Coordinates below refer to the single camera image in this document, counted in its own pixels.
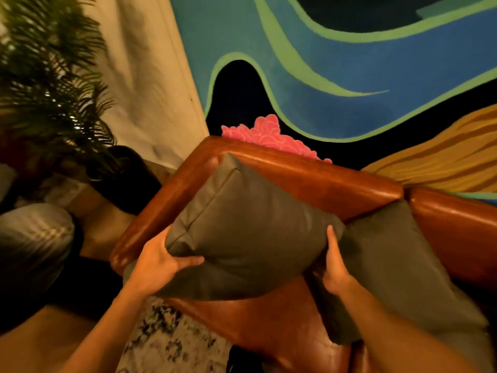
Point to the grey square cushion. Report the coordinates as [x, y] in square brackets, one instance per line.
[400, 275]
[248, 233]

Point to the person's left hand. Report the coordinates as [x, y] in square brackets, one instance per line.
[153, 264]

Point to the person's left forearm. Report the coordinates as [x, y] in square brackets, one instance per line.
[103, 334]

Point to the person's right thumb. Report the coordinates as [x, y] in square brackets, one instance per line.
[330, 240]

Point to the person's right forearm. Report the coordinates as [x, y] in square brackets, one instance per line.
[392, 330]

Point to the grey round pouf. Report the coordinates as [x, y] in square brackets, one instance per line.
[33, 248]

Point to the green palm plant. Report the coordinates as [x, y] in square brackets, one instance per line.
[46, 73]

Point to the cream curtain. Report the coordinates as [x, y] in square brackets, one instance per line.
[151, 81]

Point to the black plant pot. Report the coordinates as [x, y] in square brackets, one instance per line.
[126, 182]

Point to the person's left thumb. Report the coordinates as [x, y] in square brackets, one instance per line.
[186, 262]

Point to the person's right hand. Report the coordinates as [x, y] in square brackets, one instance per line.
[334, 268]

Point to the patterned floral rug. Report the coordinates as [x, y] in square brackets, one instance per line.
[171, 341]

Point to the brown leather sofa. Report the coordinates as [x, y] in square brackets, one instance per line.
[310, 213]

